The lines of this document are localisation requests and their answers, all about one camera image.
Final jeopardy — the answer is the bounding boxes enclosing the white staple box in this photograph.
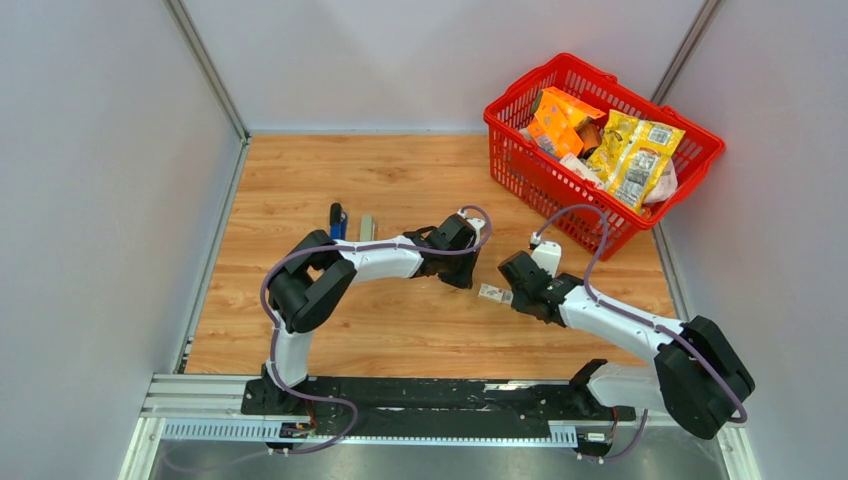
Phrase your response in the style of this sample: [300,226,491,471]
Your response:
[478,284,514,305]

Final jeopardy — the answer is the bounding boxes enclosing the grey white stapler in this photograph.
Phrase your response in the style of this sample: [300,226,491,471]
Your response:
[359,214,376,242]

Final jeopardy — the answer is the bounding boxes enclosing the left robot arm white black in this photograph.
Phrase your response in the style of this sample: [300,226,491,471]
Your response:
[260,206,492,415]

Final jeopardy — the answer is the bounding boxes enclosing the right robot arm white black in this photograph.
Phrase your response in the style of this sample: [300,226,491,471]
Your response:
[498,251,756,439]

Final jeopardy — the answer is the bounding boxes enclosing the red plastic shopping basket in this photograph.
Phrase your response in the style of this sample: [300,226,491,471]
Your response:
[483,53,725,260]

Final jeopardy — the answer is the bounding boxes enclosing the white bread package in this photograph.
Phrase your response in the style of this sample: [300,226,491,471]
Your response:
[558,153,604,191]

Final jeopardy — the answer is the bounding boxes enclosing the orange carton box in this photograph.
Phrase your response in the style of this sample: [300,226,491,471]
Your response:
[526,87,606,158]

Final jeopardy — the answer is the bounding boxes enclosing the yellow crisps bag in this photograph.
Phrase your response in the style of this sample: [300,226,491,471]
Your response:
[605,120,686,213]

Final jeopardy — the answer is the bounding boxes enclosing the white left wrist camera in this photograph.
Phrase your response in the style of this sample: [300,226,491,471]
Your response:
[457,208,490,245]

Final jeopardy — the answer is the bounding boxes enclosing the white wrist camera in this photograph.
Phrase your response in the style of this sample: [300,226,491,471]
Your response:
[529,232,562,277]
[457,208,490,245]

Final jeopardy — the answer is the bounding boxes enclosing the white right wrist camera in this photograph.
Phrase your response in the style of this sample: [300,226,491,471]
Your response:
[529,232,562,277]

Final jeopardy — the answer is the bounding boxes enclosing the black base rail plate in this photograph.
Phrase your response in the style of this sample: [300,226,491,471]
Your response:
[240,375,637,439]

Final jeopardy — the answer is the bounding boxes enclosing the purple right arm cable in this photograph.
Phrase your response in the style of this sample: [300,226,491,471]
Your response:
[529,203,750,463]

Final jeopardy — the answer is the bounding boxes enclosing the aluminium slotted rail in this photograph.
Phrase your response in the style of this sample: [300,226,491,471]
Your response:
[142,375,578,448]

